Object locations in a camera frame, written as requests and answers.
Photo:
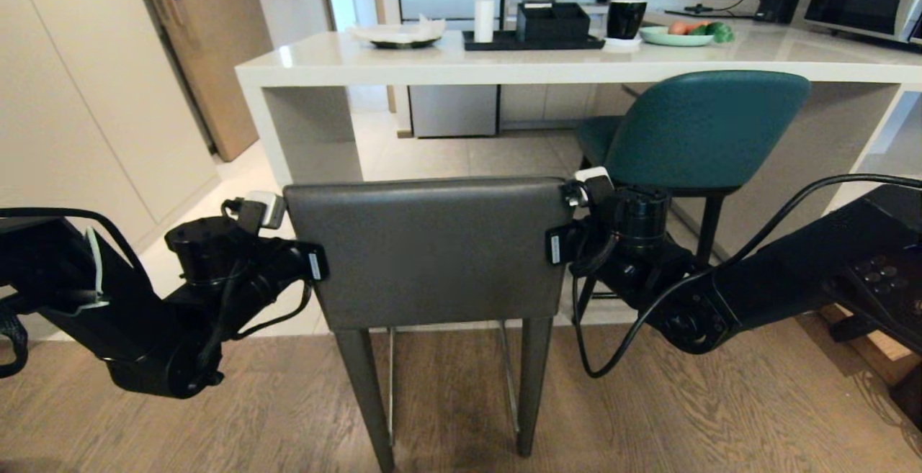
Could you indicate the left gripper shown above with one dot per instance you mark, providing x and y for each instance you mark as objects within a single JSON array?
[{"x": 284, "y": 264}]

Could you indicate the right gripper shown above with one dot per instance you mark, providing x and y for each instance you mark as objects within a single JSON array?
[{"x": 587, "y": 246}]

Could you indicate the grey bar stool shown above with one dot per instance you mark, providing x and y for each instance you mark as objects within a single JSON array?
[{"x": 432, "y": 250}]

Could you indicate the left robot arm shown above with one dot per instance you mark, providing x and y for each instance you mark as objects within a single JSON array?
[{"x": 144, "y": 314}]

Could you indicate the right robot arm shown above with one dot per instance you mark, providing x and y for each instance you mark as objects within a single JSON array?
[{"x": 792, "y": 271}]

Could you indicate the green bar stool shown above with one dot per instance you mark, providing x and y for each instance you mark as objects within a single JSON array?
[{"x": 706, "y": 127}]

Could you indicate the white kitchen counter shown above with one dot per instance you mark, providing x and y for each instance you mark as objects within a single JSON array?
[{"x": 504, "y": 61}]

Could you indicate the white coaster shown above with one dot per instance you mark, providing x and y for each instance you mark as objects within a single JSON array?
[{"x": 624, "y": 42}]

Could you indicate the black tray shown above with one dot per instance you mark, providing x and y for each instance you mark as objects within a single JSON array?
[{"x": 497, "y": 44}]

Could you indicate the light green plate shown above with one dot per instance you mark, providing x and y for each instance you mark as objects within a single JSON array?
[{"x": 673, "y": 39}]

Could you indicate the brown wooden door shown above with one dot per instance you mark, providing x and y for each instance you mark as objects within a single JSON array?
[{"x": 223, "y": 48}]

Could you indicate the black storage box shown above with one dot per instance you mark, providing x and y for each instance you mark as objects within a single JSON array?
[{"x": 553, "y": 23}]

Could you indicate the black mug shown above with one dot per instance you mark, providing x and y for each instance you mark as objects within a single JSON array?
[{"x": 625, "y": 19}]

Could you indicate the orange tomato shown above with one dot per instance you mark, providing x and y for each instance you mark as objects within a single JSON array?
[{"x": 681, "y": 27}]

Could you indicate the dark green plate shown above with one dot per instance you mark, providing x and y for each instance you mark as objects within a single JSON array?
[{"x": 405, "y": 44}]

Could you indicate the green leafy vegetable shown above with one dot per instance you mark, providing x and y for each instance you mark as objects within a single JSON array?
[{"x": 720, "y": 32}]

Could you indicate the white paper napkin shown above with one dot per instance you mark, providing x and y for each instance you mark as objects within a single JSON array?
[{"x": 403, "y": 31}]

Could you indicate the wooden box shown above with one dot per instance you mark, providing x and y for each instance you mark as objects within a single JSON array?
[{"x": 875, "y": 347}]

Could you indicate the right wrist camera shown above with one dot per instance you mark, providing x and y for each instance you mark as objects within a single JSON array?
[{"x": 595, "y": 183}]

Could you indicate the white wall cabinet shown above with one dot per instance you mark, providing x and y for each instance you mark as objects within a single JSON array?
[{"x": 79, "y": 91}]

